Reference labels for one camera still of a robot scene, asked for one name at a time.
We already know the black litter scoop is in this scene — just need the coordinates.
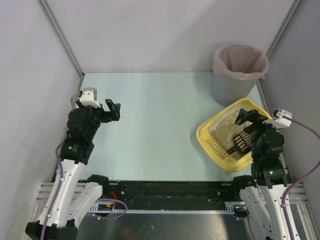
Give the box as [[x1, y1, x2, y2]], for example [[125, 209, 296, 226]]
[[226, 131, 252, 155]]

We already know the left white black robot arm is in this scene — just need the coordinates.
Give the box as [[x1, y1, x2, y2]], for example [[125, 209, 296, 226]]
[[25, 99, 121, 240]]

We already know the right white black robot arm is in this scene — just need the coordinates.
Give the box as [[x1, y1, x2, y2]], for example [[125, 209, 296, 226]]
[[232, 108, 300, 240]]

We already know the beige cat litter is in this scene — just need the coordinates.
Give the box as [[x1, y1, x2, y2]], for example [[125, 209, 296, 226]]
[[211, 110, 252, 161]]

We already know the yellow litter box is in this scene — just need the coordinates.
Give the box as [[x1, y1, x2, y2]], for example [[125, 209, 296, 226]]
[[196, 98, 272, 172]]

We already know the grey trash bin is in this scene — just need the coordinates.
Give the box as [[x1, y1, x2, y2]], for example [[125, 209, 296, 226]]
[[212, 71, 264, 107]]

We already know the pink bin liner bag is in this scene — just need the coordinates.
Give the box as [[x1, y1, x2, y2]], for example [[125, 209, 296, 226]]
[[212, 44, 270, 81]]

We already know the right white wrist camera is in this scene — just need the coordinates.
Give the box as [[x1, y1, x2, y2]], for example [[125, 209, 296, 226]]
[[263, 109, 292, 130]]

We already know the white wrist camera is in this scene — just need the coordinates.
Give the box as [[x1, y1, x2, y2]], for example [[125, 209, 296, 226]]
[[79, 87, 101, 108], [263, 109, 292, 130]]

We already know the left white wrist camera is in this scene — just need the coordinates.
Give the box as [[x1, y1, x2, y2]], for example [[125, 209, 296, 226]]
[[79, 87, 101, 108]]

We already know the grey slotted cable duct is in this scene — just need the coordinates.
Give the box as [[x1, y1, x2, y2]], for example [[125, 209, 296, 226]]
[[88, 202, 247, 215]]

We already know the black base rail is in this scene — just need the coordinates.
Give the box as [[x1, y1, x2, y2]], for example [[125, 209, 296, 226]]
[[102, 180, 241, 210]]

